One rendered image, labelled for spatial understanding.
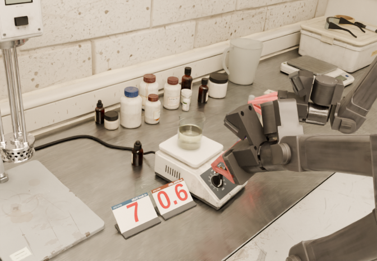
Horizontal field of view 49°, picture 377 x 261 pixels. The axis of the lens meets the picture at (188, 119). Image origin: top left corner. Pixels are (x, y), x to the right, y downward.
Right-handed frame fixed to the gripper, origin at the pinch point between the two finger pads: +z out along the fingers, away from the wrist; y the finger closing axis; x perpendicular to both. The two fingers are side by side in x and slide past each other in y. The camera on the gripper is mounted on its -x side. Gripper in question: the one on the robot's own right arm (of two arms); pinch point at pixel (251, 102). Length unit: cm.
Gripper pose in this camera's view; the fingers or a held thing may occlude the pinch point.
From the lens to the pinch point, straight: 111.4
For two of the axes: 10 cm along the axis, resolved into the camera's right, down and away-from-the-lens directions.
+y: -2.1, 4.6, -8.6
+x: -0.8, 8.7, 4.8
